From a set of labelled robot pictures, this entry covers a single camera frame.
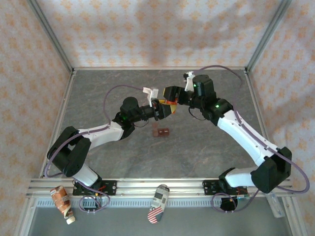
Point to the orange pill bottle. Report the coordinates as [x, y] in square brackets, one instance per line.
[171, 102]

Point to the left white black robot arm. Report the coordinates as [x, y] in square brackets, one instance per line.
[103, 132]

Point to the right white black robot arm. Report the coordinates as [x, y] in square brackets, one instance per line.
[246, 137]

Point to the flag print can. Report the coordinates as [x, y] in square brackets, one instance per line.
[157, 204]

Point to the green circuit board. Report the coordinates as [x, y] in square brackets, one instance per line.
[243, 196]

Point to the brown squeeze pouch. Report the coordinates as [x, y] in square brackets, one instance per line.
[60, 196]

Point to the grey metal panel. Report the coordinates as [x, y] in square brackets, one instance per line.
[118, 221]

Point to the clear plastic package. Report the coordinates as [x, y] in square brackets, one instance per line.
[276, 206]

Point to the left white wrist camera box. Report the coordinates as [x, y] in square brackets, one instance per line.
[152, 94]

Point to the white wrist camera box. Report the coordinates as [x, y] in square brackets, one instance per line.
[152, 94]
[189, 82]

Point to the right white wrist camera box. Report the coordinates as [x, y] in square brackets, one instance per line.
[189, 82]

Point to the thin aluminium frame rail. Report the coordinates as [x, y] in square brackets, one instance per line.
[147, 68]

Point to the wide aluminium frame rail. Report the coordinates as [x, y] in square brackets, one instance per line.
[137, 188]

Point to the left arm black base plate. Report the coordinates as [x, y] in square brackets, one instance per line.
[110, 186]

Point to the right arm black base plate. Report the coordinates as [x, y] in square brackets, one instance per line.
[209, 186]

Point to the aluminium frame post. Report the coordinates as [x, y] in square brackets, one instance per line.
[49, 32]
[268, 32]

